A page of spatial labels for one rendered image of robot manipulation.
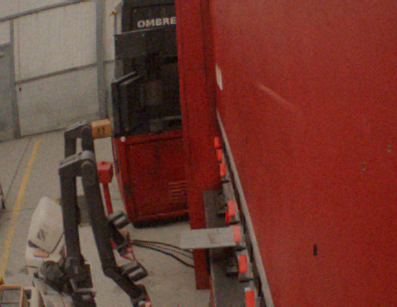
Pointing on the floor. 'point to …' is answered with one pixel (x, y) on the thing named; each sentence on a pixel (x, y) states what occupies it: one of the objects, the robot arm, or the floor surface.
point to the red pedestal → (107, 185)
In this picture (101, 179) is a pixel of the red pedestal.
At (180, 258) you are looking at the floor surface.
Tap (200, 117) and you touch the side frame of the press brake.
